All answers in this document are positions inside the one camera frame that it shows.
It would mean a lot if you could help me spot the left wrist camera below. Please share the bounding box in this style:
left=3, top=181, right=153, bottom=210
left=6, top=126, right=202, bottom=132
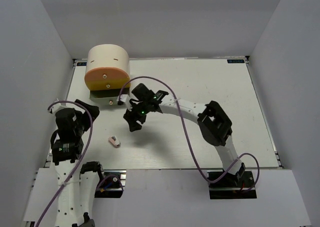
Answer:
left=47, top=99, right=67, bottom=115

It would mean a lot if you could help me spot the purple cable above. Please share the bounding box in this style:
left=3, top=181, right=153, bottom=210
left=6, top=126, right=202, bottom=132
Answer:
left=34, top=100, right=123, bottom=227
left=117, top=76, right=261, bottom=193

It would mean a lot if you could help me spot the blue logo sticker left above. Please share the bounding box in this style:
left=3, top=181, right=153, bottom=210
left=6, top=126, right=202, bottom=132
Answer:
left=76, top=62, right=87, bottom=66

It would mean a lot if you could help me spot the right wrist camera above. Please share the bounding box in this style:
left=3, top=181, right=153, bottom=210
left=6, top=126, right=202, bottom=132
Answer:
left=117, top=94, right=133, bottom=111

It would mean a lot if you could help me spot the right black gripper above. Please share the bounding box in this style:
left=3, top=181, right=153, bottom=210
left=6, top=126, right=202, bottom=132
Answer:
left=124, top=99, right=152, bottom=132

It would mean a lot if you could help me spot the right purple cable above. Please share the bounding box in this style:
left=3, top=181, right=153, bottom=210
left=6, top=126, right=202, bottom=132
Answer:
left=117, top=76, right=261, bottom=193

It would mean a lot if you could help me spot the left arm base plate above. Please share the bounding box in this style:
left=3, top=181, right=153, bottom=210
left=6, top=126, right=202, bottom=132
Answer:
left=94, top=169, right=127, bottom=199

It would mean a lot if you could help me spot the blue logo sticker right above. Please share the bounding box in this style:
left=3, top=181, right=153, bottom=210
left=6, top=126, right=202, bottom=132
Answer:
left=227, top=59, right=245, bottom=64

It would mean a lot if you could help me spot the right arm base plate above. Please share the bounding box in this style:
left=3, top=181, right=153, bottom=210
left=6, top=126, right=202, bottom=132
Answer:
left=208, top=170, right=257, bottom=200

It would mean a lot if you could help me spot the cream cylindrical desk organizer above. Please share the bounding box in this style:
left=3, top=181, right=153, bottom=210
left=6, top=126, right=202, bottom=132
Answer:
left=84, top=44, right=131, bottom=106

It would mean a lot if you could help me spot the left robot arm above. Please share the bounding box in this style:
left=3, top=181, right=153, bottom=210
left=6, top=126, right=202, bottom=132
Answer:
left=49, top=99, right=106, bottom=227

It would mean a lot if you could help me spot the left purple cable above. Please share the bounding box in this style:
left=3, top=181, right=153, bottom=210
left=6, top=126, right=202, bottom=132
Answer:
left=34, top=100, right=123, bottom=227

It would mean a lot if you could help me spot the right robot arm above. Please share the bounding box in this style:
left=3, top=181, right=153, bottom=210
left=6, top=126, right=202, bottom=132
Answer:
left=118, top=83, right=246, bottom=187

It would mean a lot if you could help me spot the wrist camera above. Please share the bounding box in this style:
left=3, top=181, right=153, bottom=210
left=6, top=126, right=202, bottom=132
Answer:
left=47, top=99, right=67, bottom=115
left=117, top=94, right=133, bottom=111

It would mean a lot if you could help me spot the blue logo sticker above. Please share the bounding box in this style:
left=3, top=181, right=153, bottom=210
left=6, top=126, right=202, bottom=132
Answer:
left=76, top=62, right=87, bottom=66
left=227, top=59, right=245, bottom=64

